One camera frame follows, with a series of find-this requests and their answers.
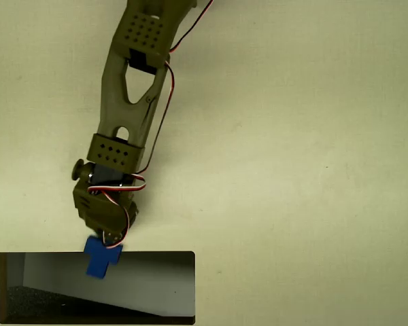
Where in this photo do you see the blue T-shaped block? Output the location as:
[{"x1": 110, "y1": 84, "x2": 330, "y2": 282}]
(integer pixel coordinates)
[{"x1": 84, "y1": 236, "x2": 124, "y2": 280}]

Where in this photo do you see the rectangular bin opening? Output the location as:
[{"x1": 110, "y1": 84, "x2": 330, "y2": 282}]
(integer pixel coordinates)
[{"x1": 0, "y1": 251, "x2": 196, "y2": 325}]

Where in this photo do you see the white red black gripper cable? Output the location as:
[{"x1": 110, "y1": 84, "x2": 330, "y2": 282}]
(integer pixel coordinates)
[{"x1": 100, "y1": 189, "x2": 131, "y2": 247}]

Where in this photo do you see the red black servo cable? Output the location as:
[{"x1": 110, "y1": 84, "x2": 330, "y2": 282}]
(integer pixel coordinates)
[
  {"x1": 87, "y1": 62, "x2": 176, "y2": 196},
  {"x1": 169, "y1": 0, "x2": 214, "y2": 54}
]

